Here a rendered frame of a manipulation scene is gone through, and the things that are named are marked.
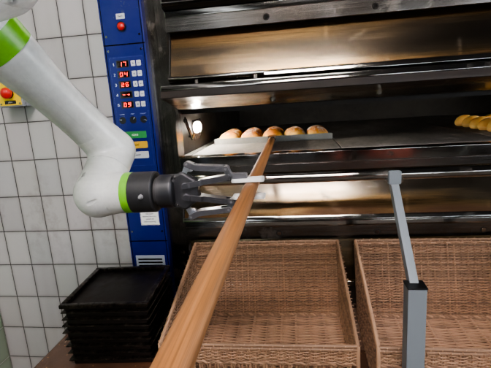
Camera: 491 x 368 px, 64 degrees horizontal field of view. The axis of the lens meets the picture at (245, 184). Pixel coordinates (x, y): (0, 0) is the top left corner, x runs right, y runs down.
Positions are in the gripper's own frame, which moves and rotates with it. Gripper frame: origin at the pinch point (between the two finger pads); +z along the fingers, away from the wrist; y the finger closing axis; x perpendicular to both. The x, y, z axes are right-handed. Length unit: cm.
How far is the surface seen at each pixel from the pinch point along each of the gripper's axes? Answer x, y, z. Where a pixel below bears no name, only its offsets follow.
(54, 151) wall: -61, -4, -84
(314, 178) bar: -22.3, 3.2, 15.2
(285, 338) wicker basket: -35, 60, 5
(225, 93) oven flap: -46, -21, -11
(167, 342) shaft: 57, -1, 0
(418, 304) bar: 0.5, 27.5, 35.7
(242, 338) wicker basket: -35, 60, -10
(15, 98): -54, -25, -91
